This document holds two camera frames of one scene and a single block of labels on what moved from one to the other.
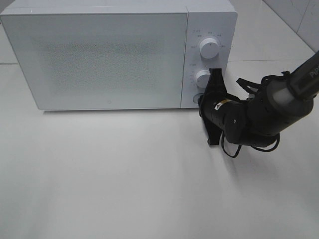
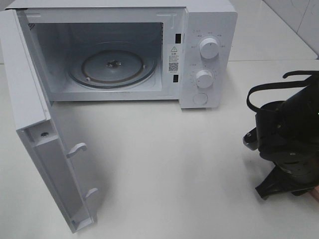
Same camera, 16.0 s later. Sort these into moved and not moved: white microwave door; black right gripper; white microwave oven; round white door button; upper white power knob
Moved: black right gripper; white microwave door
Not moved: white microwave oven; round white door button; upper white power knob
